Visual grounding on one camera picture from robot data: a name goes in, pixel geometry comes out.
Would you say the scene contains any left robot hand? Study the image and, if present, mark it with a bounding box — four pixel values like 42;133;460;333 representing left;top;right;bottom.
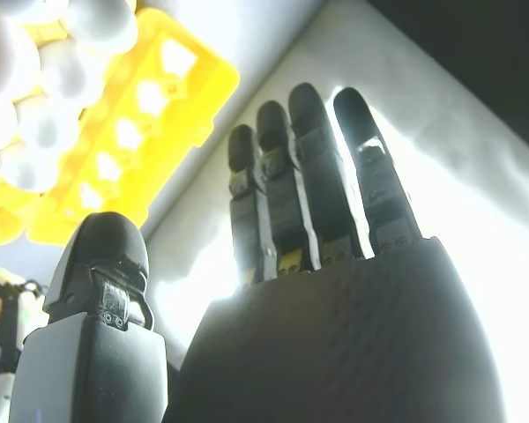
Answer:
8;82;519;423

